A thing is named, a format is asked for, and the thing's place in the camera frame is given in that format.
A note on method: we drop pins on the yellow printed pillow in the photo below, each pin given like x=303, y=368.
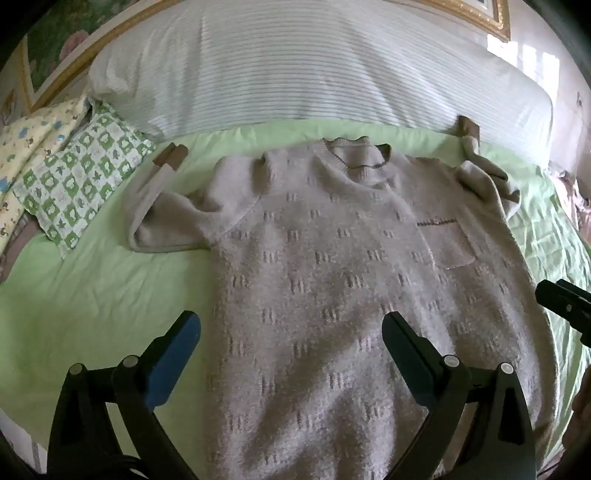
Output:
x=27, y=143

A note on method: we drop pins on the light green bed sheet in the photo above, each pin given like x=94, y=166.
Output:
x=101, y=295

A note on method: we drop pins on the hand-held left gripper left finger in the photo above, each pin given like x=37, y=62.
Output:
x=171, y=362

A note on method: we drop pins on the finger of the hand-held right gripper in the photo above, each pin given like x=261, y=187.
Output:
x=575, y=291
x=561, y=307

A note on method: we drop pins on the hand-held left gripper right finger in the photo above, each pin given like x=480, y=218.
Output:
x=406, y=360

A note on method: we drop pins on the gold framed flower painting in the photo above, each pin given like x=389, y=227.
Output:
x=69, y=37

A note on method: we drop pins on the green checkered pillow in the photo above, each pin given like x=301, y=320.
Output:
x=78, y=184

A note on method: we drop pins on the pink cloth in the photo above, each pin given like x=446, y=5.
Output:
x=570, y=191

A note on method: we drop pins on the beige knit sweater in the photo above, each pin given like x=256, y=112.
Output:
x=332, y=286

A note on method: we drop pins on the white striped pillow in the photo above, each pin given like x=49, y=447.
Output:
x=314, y=69

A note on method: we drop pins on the gold picture frame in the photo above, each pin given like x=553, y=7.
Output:
x=480, y=14

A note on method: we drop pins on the person's right hand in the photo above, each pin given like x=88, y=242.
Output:
x=581, y=415

